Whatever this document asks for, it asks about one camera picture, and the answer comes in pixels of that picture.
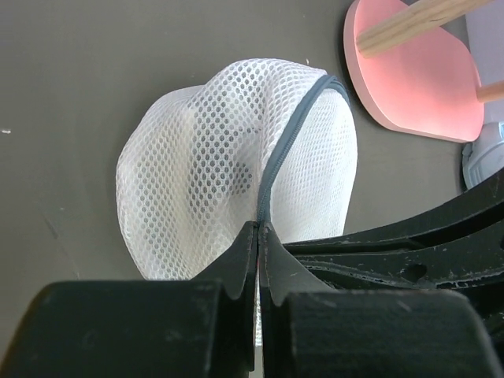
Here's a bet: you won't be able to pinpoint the pink three-tier shelf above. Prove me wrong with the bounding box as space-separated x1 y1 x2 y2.
343 0 503 143

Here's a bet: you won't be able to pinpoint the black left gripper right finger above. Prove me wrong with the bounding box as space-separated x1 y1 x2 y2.
258 223 503 377

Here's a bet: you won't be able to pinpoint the light blue headphones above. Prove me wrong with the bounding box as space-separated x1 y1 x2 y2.
461 121 503 189

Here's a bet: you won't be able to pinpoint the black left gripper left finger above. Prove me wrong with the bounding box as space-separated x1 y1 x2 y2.
1 221 258 377

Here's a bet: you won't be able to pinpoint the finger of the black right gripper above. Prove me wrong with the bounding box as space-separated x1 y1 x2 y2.
285 171 503 290

